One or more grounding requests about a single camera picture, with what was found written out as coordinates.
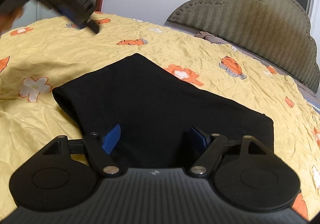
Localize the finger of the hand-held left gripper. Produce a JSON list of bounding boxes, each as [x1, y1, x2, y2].
[[86, 19, 100, 35], [57, 6, 87, 29]]

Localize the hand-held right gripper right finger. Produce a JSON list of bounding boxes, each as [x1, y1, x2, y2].
[[189, 125, 272, 177]]

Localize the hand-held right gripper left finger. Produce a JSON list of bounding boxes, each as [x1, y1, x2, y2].
[[42, 124, 122, 177]]

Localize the black pants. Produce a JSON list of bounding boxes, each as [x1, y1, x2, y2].
[[52, 53, 275, 169]]

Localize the person's left hand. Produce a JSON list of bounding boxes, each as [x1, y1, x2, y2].
[[0, 6, 24, 36]]

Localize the yellow carrot print blanket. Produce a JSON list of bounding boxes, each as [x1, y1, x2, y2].
[[0, 11, 320, 219]]

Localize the brown crumpled cloth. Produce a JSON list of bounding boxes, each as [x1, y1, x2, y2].
[[195, 31, 225, 45]]

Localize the olive padded headboard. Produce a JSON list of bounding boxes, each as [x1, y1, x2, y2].
[[166, 0, 320, 92]]

